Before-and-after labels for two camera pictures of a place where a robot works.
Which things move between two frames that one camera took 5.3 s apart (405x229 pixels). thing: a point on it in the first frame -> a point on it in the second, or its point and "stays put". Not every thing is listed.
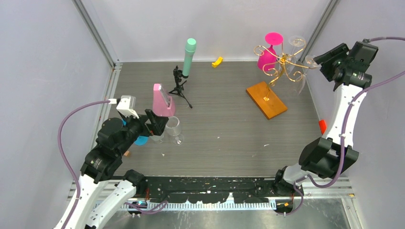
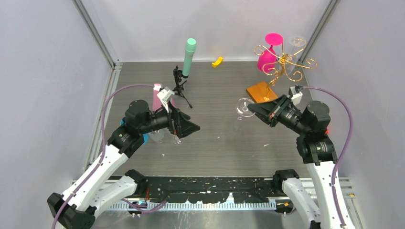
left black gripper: x=159 y=122 -> x=176 y=125
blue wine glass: x=140 y=140 stays put
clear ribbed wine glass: x=158 y=139 stays put
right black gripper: x=341 y=51 -> x=269 y=112
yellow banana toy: x=218 y=63 stays put
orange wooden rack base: x=267 y=100 stays put
